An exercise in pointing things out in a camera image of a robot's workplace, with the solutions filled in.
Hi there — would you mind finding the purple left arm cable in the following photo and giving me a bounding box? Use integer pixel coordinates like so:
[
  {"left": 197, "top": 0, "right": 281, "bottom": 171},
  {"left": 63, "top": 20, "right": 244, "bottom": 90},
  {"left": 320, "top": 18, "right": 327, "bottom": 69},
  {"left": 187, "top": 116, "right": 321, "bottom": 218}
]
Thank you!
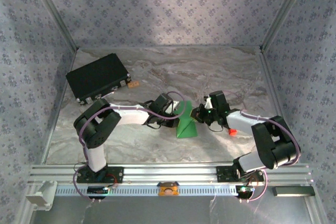
[{"left": 72, "top": 91, "right": 187, "bottom": 204}]

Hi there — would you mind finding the white plastic bracket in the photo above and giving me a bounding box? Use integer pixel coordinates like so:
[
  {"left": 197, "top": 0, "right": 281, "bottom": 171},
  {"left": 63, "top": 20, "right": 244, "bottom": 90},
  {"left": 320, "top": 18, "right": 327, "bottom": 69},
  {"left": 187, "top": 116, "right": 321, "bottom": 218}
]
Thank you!
[{"left": 25, "top": 180, "right": 58, "bottom": 211}]

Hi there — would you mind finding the white slotted cable duct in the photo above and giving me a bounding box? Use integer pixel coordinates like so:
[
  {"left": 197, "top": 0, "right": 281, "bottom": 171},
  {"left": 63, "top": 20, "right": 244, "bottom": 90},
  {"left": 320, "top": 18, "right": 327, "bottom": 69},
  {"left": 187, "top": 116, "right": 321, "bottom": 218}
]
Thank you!
[{"left": 55, "top": 185, "right": 238, "bottom": 197}]

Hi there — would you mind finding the aluminium corner post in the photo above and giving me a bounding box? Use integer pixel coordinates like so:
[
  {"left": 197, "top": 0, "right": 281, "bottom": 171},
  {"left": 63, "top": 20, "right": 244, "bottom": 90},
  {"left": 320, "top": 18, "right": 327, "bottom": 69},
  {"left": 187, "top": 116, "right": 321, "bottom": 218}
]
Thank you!
[{"left": 259, "top": 0, "right": 314, "bottom": 51}]

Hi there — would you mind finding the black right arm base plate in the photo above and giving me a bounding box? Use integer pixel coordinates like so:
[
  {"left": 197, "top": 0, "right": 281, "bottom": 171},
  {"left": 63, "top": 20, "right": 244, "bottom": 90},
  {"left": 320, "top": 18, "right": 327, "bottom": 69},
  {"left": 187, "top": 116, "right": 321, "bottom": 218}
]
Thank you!
[{"left": 216, "top": 165, "right": 265, "bottom": 183}]

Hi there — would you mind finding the aluminium side rail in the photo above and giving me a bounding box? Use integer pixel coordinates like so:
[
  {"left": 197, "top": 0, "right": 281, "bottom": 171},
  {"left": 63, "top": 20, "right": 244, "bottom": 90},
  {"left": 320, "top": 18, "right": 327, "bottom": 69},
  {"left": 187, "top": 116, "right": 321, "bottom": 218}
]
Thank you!
[
  {"left": 40, "top": 48, "right": 79, "bottom": 166},
  {"left": 258, "top": 49, "right": 300, "bottom": 163}
]

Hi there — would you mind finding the green paper sheet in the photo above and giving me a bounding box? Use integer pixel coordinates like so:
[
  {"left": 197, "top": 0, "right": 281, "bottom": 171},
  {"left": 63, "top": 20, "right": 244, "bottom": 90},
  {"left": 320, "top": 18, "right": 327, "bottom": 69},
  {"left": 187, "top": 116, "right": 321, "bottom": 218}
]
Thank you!
[{"left": 174, "top": 100, "right": 198, "bottom": 140}]

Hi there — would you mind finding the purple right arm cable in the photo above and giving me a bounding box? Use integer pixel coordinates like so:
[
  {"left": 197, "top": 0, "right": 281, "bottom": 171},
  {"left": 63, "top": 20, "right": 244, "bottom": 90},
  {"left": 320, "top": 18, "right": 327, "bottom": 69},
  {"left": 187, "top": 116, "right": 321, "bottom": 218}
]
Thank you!
[{"left": 224, "top": 90, "right": 302, "bottom": 203}]

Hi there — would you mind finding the orange clip on rail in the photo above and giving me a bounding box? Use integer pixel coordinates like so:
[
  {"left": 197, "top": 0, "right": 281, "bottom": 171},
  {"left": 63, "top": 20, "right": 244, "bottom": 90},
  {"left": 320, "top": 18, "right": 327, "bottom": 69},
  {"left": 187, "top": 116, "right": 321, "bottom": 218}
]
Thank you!
[{"left": 157, "top": 181, "right": 180, "bottom": 197}]

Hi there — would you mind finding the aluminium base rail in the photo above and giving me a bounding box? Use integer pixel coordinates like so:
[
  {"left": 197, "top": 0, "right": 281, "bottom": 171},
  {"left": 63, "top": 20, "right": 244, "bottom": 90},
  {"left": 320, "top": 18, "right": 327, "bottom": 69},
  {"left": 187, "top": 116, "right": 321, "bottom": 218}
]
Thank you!
[{"left": 27, "top": 163, "right": 314, "bottom": 186}]

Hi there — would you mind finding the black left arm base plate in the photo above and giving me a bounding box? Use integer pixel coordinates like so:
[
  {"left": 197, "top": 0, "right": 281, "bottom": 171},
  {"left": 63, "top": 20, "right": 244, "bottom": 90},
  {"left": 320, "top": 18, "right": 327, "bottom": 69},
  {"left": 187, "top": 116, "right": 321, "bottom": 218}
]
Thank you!
[{"left": 76, "top": 166, "right": 124, "bottom": 184}]

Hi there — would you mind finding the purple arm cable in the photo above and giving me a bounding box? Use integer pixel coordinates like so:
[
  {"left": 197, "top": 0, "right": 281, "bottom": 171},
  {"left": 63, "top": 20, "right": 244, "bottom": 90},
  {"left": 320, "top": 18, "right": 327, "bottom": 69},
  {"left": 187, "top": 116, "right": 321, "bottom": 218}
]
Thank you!
[
  {"left": 72, "top": 91, "right": 187, "bottom": 204},
  {"left": 224, "top": 90, "right": 302, "bottom": 203}
]

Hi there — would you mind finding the small circuit board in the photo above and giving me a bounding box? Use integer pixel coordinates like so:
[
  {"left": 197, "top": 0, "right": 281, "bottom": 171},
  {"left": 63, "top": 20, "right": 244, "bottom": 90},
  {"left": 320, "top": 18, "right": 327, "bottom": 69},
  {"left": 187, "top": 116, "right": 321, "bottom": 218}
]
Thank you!
[
  {"left": 87, "top": 186, "right": 110, "bottom": 196},
  {"left": 235, "top": 185, "right": 255, "bottom": 198}
]

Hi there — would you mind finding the black hard case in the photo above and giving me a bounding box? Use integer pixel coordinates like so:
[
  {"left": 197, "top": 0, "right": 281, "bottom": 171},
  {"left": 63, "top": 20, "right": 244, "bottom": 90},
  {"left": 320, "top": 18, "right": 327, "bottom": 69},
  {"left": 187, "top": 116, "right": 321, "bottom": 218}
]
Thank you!
[{"left": 65, "top": 52, "right": 131, "bottom": 106}]

